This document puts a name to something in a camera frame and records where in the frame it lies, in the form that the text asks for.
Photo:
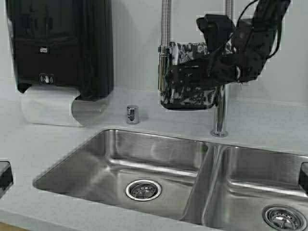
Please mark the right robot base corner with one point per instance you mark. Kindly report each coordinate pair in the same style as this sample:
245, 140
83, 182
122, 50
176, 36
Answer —
303, 177

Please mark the black white patterned cloth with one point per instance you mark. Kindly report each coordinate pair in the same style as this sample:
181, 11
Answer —
188, 96

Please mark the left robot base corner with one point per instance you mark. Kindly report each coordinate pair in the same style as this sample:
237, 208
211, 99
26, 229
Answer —
6, 177

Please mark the stainless steel double sink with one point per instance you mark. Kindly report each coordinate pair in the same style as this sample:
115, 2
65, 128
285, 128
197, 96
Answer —
220, 186

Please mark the chrome arched sink faucet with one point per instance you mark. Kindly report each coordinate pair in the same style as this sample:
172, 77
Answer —
221, 105

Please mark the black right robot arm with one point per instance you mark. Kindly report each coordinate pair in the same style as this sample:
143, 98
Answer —
236, 52

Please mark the black paper towel dispenser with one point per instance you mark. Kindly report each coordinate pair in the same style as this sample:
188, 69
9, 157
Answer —
63, 43

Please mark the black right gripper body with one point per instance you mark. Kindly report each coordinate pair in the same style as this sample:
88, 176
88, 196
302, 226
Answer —
207, 62

